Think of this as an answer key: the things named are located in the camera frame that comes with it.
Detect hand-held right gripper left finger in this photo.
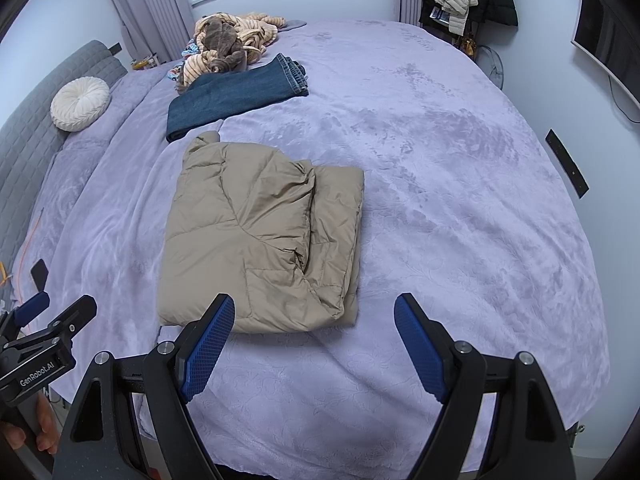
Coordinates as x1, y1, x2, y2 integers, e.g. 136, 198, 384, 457
59, 292, 236, 480

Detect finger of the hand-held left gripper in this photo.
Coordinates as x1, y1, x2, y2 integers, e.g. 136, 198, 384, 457
30, 295, 97, 343
10, 290, 51, 328

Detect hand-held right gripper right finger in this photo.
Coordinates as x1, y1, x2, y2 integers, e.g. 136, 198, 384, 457
393, 292, 573, 480

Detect beige puffer jacket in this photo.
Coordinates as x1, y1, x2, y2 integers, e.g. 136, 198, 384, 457
157, 131, 366, 335

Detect person's left hand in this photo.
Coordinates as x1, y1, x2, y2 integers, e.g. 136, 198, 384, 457
0, 395, 63, 456

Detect grey quilted headboard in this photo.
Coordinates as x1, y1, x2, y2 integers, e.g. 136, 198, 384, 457
0, 40, 128, 266

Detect purple plush blanket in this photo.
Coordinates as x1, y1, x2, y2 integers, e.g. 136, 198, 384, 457
10, 19, 611, 476

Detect round cream pillow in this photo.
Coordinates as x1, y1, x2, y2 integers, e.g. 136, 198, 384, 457
51, 76, 111, 132

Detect folded blue jeans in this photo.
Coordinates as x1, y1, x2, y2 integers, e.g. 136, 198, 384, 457
166, 53, 309, 143

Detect colourful patterned cloth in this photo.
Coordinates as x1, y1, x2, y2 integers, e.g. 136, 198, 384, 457
167, 40, 201, 83

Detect brown fleece garment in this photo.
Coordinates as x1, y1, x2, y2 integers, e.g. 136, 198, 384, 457
200, 17, 251, 73

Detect beige striped fleece garment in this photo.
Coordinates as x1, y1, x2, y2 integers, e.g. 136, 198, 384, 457
175, 12, 287, 95

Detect orange cable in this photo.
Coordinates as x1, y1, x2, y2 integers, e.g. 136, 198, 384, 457
0, 207, 46, 311

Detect black wall strip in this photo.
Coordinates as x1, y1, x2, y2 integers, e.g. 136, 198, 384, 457
545, 129, 590, 198

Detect black television cable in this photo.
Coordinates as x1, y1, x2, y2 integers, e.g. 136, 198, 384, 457
607, 75, 640, 123

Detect wall mounted television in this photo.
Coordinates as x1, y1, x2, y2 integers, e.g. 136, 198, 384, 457
571, 0, 640, 88

